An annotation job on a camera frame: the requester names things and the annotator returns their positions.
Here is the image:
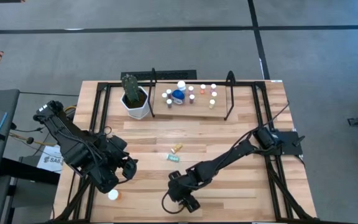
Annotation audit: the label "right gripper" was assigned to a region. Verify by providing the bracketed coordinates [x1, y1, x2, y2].
[168, 170, 205, 203]

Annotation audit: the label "blue lid jar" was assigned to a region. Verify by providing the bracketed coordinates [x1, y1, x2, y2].
[171, 89, 186, 106]

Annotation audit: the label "white round cap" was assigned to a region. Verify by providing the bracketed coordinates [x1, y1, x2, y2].
[108, 189, 123, 202]

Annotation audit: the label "amber vial white cap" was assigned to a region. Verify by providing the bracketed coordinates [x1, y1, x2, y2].
[170, 142, 185, 155]

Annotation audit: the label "white printed paper sheet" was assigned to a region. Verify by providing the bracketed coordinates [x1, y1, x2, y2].
[37, 144, 65, 174]

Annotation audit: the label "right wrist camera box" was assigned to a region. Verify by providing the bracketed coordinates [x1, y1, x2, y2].
[183, 198, 200, 214]

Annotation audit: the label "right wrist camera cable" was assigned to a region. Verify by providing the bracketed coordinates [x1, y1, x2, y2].
[161, 101, 291, 215]

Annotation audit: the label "wooden shelf black metal frame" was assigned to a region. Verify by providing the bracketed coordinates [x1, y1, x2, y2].
[147, 67, 237, 121]

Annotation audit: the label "black table frame rails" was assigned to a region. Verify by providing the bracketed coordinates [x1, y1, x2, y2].
[53, 80, 319, 224]

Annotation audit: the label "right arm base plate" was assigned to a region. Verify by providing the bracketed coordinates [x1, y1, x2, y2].
[253, 129, 306, 156]

